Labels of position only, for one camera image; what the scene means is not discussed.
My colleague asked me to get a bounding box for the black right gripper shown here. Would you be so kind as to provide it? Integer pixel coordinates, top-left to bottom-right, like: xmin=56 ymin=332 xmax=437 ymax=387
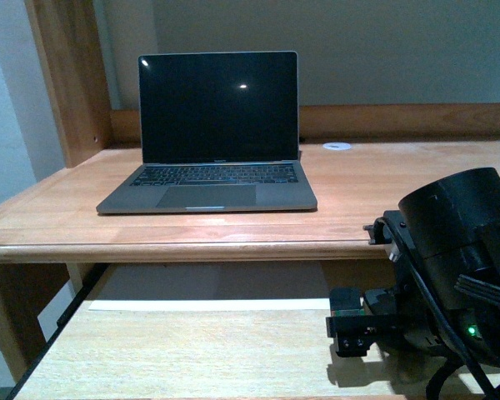
xmin=326 ymin=287 xmax=450 ymax=358

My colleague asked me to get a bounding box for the wooden desk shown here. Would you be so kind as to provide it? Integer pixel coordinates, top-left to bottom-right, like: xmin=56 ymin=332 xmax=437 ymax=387
xmin=0 ymin=1 xmax=500 ymax=380

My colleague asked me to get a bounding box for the grey open laptop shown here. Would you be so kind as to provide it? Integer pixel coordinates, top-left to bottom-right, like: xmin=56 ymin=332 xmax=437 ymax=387
xmin=97 ymin=51 xmax=318 ymax=215

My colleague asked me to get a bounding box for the wooden pull-out keyboard tray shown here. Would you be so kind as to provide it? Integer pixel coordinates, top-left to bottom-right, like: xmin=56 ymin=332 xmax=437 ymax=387
xmin=7 ymin=262 xmax=500 ymax=400

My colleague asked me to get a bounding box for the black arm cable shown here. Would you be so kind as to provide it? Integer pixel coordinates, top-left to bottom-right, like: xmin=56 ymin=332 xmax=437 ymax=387
xmin=382 ymin=216 xmax=500 ymax=400

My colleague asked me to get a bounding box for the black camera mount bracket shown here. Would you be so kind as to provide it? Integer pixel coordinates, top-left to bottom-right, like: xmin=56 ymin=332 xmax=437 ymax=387
xmin=362 ymin=210 xmax=408 ymax=263

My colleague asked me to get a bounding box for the white cable grommet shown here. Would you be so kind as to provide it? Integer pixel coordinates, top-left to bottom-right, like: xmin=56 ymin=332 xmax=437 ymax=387
xmin=322 ymin=142 xmax=352 ymax=151

